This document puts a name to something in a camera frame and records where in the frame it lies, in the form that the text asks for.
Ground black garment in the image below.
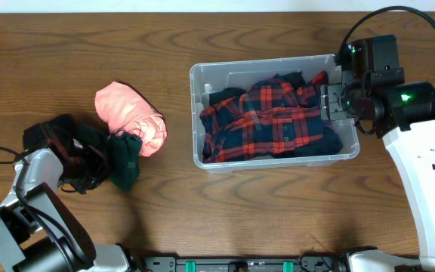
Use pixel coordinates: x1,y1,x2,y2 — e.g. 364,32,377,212
209,72,306,106

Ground dark green garment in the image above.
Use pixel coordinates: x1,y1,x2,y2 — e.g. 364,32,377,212
76,124,143,192

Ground red navy plaid shirt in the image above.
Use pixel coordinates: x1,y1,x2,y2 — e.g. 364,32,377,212
199,71,334,163

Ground dark navy garment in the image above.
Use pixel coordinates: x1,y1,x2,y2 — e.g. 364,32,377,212
272,127,343,159

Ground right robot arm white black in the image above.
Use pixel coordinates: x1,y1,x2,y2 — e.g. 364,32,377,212
320,80,435,271

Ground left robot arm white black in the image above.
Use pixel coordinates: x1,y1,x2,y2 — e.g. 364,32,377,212
0,124,136,271

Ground salmon pink folded garment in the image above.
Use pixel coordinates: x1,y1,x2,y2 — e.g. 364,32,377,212
94,82,168,156

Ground clear plastic storage bin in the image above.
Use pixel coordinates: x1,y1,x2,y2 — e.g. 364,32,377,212
190,54,360,174

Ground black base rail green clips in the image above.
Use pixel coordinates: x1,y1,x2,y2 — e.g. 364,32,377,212
138,251,348,272

